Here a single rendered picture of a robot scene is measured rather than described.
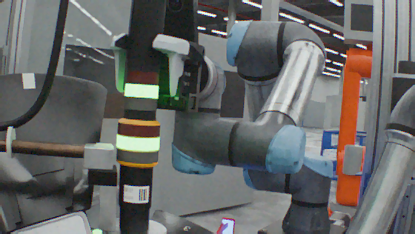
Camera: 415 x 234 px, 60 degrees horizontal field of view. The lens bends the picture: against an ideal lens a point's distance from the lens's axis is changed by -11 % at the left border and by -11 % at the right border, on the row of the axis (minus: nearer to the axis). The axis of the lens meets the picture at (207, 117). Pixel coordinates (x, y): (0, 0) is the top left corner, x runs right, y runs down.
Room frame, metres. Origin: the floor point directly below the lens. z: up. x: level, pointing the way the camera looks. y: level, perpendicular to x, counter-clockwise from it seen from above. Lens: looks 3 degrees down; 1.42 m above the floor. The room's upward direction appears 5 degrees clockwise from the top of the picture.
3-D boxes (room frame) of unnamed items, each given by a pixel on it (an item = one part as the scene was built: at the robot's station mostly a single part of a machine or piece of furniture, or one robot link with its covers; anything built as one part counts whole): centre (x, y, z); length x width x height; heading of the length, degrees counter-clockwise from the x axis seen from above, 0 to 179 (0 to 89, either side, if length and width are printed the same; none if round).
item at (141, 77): (0.41, 0.07, 1.43); 0.03 x 0.03 x 0.01
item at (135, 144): (0.41, 0.07, 1.36); 0.04 x 0.04 x 0.01
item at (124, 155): (0.41, 0.07, 1.35); 0.04 x 0.04 x 0.01
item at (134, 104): (0.41, 0.07, 1.40); 0.03 x 0.03 x 0.01
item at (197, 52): (0.47, 0.03, 1.46); 0.09 x 0.05 x 0.02; 178
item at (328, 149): (7.26, -2.85, 0.49); 1.27 x 0.88 x 0.98; 134
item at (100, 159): (0.40, 0.08, 1.31); 0.09 x 0.07 x 0.10; 104
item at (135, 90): (0.41, 0.07, 1.42); 0.03 x 0.03 x 0.01
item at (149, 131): (0.41, 0.07, 1.38); 0.04 x 0.04 x 0.01
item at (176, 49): (0.42, 0.04, 1.44); 0.09 x 0.03 x 0.06; 178
